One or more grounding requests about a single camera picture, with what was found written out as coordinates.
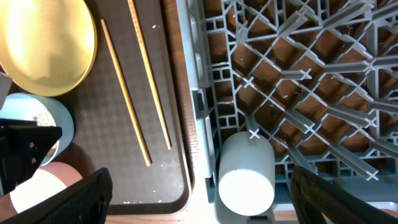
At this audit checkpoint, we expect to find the right wooden chopstick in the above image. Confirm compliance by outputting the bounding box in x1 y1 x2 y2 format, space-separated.
127 0 172 150

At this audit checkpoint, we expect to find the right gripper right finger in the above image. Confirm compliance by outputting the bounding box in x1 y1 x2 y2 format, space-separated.
290 166 397 224

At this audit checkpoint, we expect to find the white bowl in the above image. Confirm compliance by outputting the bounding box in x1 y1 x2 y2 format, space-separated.
1 162 82 221

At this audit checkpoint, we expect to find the wooden chopstick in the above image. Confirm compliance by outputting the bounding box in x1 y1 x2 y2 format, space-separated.
127 0 172 150
101 19 152 167

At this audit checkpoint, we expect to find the pale green cup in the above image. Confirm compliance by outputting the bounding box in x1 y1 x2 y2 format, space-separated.
218 131 275 216

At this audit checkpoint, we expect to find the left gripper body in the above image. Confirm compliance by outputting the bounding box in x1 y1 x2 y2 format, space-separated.
1 118 62 196

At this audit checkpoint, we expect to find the yellow plate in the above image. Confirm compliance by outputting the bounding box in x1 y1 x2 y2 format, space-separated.
1 0 98 96

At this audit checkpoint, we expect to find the grey dishwasher rack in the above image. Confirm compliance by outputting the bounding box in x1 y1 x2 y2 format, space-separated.
177 0 397 223

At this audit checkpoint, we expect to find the dark brown serving tray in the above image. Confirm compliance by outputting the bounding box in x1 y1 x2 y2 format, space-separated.
58 0 192 215

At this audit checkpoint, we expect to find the light blue bowl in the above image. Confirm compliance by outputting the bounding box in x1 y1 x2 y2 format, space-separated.
1 93 74 166

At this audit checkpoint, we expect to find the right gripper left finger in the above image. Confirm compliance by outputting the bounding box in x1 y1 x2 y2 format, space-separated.
1 168 113 224

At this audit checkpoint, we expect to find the left wooden chopstick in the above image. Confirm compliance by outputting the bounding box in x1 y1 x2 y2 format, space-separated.
101 19 152 167

